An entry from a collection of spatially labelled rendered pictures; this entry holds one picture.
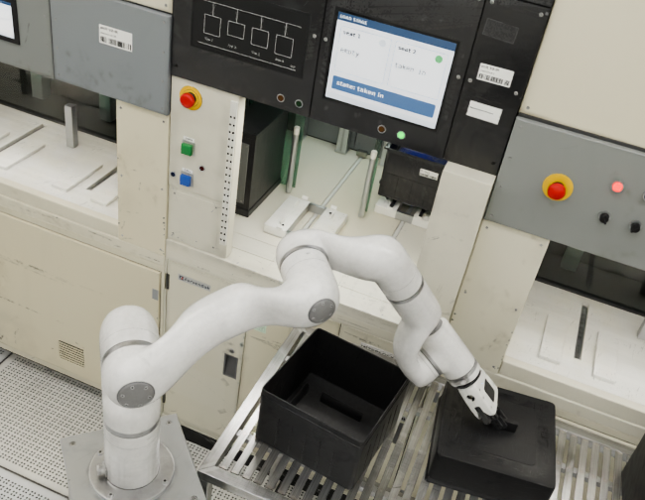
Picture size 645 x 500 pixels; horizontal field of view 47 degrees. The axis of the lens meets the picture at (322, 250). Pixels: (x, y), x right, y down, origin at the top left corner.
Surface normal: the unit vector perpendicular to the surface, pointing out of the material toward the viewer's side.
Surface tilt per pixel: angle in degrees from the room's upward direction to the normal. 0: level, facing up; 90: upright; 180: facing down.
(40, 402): 0
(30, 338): 90
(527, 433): 0
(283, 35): 90
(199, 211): 90
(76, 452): 0
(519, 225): 90
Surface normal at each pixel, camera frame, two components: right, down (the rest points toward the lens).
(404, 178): -0.36, 0.50
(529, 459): 0.15, -0.80
